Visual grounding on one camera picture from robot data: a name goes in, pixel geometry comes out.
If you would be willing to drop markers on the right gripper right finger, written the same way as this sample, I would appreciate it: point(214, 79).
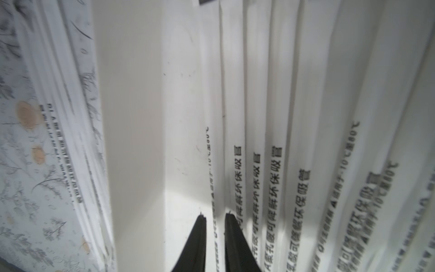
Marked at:
point(238, 256)

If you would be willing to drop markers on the pile straw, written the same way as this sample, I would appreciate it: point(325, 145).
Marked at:
point(57, 43)

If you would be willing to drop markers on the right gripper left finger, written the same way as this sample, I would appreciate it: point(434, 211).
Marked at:
point(193, 255)

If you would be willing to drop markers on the white rectangular storage tray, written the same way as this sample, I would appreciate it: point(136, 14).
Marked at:
point(154, 127)

